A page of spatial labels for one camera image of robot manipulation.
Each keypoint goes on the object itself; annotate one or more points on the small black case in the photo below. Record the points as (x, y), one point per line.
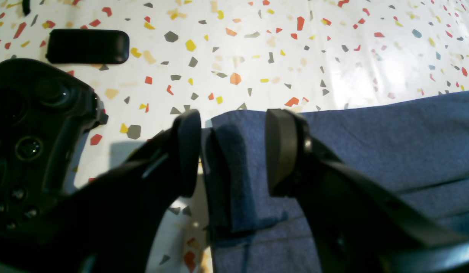
(88, 46)

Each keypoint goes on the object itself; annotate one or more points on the terrazzo patterned tablecloth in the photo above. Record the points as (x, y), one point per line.
(222, 55)

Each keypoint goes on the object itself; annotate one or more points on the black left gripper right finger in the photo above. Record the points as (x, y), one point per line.
(357, 226)

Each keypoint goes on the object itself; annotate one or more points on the black game controller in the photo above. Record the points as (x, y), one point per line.
(44, 112)

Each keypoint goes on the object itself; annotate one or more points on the blue T-shirt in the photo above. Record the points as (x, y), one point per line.
(417, 150)

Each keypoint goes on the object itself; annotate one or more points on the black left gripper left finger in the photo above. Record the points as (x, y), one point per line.
(109, 226)

